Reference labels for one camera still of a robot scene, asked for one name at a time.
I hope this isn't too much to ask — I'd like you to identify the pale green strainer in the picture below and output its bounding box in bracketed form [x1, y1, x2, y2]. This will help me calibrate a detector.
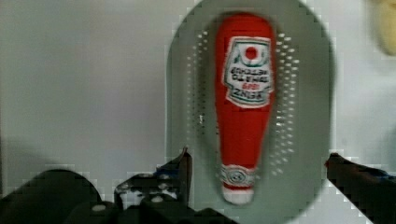
[165, 0, 334, 224]

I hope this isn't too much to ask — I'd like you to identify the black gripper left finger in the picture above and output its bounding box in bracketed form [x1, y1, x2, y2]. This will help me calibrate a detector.
[114, 147, 237, 224]

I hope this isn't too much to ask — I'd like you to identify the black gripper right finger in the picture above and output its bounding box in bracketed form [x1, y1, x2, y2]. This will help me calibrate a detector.
[324, 153, 396, 224]

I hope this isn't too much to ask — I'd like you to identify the red plush ketchup bottle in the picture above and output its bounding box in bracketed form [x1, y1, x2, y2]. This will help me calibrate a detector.
[215, 13, 276, 205]

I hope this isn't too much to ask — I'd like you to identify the peeled toy banana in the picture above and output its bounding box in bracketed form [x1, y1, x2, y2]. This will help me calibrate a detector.
[373, 0, 396, 56]

